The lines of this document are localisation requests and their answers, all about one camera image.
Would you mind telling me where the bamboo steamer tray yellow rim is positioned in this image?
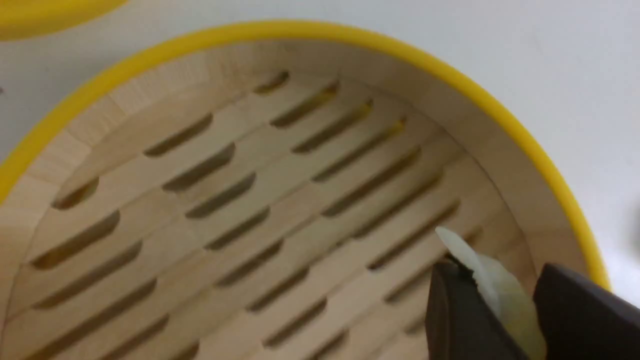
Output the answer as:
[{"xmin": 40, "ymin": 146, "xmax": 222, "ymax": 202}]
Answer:
[{"xmin": 1, "ymin": 20, "xmax": 611, "ymax": 360}]

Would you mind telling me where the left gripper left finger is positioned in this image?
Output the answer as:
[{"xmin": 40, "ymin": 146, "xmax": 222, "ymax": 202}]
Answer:
[{"xmin": 425, "ymin": 255, "xmax": 528, "ymax": 360}]

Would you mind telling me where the green dumpling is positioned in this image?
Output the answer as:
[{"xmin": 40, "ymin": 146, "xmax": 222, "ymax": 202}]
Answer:
[{"xmin": 435, "ymin": 226, "xmax": 547, "ymax": 360}]

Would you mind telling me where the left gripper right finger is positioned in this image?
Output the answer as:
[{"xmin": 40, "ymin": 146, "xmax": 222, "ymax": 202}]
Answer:
[{"xmin": 534, "ymin": 263, "xmax": 640, "ymax": 360}]

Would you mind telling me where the woven bamboo steamer lid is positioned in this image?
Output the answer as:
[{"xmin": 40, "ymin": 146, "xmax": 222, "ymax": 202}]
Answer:
[{"xmin": 0, "ymin": 0, "xmax": 126, "ymax": 42}]

